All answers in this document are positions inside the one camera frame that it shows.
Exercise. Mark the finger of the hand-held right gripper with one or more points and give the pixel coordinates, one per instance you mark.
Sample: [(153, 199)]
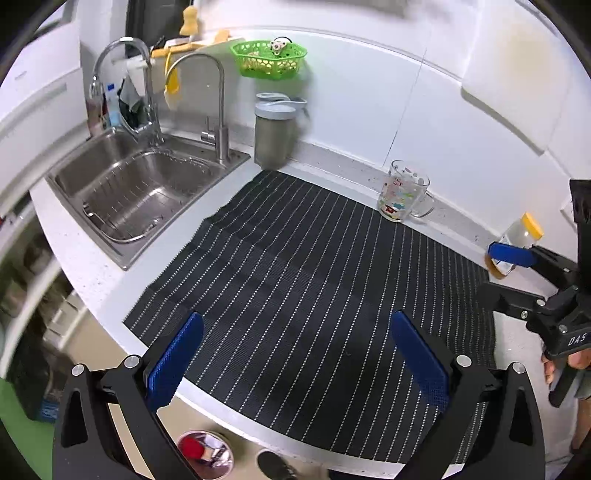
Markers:
[(508, 300), (508, 251)]

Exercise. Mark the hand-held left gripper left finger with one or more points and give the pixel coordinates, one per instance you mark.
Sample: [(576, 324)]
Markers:
[(178, 355)]

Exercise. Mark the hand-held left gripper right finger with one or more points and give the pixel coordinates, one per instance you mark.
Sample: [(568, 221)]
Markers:
[(420, 360)]

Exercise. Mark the clear jar with yellow lid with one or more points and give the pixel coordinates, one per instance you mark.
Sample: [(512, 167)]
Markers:
[(519, 233)]

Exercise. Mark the round trash bin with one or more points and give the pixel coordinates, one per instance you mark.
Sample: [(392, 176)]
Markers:
[(207, 457)]

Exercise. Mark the person's right hand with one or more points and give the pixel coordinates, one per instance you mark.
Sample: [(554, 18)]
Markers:
[(549, 371)]

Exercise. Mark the person's leg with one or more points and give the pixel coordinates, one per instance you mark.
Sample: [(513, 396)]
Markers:
[(581, 424)]

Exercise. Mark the printed glass mug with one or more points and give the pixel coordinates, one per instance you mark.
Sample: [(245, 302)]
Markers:
[(401, 194)]

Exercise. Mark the black striped mat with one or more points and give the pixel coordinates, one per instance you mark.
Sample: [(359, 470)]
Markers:
[(300, 277)]

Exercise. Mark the black appliance with blue label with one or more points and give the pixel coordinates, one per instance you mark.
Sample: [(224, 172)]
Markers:
[(34, 387)]

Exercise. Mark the black shoe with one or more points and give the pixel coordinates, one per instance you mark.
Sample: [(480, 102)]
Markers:
[(274, 466)]

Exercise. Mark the white open shelf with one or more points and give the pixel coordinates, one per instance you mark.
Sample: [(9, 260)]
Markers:
[(41, 286)]

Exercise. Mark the stainless steel sink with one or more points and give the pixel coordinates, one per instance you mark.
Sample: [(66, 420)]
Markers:
[(83, 170)]

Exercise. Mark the slim gooseneck steel faucet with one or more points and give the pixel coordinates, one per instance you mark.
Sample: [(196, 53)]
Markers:
[(222, 138)]

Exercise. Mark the grey lidded canister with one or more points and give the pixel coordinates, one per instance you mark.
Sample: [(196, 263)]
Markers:
[(274, 138)]

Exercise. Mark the chrome kitchen faucet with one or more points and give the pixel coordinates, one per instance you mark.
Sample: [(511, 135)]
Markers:
[(150, 106)]

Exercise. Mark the blue capped soap bottle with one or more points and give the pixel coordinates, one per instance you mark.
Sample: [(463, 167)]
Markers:
[(112, 106)]

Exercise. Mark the grey dish cloth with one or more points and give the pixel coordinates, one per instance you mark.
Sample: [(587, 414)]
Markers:
[(129, 97)]

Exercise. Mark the yellow hanging cloth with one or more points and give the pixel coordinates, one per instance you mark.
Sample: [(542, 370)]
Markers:
[(172, 76)]

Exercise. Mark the green plastic basket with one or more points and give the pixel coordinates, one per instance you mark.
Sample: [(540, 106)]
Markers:
[(268, 64)]

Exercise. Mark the small white toy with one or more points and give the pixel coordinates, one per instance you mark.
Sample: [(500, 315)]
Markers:
[(279, 47)]

